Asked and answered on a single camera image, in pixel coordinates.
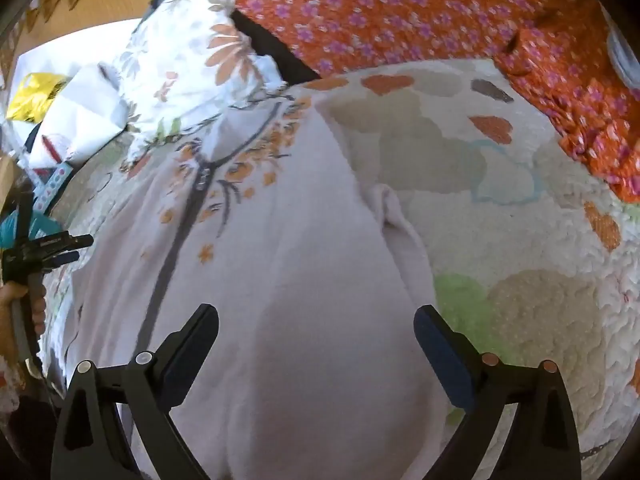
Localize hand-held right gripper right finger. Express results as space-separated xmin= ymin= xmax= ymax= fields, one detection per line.
xmin=414 ymin=304 xmax=583 ymax=480

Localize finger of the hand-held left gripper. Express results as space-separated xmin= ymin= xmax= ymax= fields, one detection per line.
xmin=39 ymin=233 xmax=95 ymax=253
xmin=42 ymin=252 xmax=82 ymax=270

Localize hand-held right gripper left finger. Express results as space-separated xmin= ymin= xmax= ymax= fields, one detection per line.
xmin=50 ymin=303 xmax=221 ymax=480

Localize white towel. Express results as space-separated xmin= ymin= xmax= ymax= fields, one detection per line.
xmin=65 ymin=95 xmax=451 ymax=480

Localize person's left hand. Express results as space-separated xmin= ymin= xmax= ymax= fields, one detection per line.
xmin=0 ymin=282 xmax=47 ymax=358

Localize teal package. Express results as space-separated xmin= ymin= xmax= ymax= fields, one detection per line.
xmin=0 ymin=210 xmax=52 ymax=252

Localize strip with coloured dots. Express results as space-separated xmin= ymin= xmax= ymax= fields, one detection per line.
xmin=30 ymin=161 xmax=77 ymax=207

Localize white paper bag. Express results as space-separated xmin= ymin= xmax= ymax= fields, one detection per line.
xmin=27 ymin=62 xmax=135 ymax=167

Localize heart patterned quilt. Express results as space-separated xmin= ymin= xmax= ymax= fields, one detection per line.
xmin=40 ymin=60 xmax=640 ymax=480

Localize yellow plastic bag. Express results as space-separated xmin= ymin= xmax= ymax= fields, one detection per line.
xmin=7 ymin=72 xmax=69 ymax=123

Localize white floral pillow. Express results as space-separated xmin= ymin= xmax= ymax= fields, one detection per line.
xmin=112 ymin=0 xmax=292 ymax=167

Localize orange floral blanket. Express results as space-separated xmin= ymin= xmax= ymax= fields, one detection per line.
xmin=232 ymin=0 xmax=640 ymax=204

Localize white and blue cloth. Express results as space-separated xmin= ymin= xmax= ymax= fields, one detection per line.
xmin=604 ymin=10 xmax=640 ymax=89

